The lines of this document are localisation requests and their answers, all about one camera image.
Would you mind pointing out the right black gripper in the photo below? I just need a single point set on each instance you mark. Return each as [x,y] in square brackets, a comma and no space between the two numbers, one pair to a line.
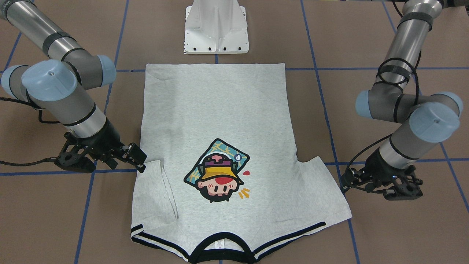
[105,141]

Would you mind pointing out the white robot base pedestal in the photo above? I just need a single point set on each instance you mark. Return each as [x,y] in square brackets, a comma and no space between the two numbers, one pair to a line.
[216,27]

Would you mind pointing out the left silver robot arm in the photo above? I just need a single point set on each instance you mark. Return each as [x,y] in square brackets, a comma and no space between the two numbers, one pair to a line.
[425,121]

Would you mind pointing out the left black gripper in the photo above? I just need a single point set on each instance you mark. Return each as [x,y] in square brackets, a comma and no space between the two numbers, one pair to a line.
[374,164]

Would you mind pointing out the grey cartoon print t-shirt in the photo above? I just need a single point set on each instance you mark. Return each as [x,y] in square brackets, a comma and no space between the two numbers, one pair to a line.
[222,177]

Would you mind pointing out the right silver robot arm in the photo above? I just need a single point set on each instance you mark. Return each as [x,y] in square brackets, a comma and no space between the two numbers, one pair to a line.
[59,85]

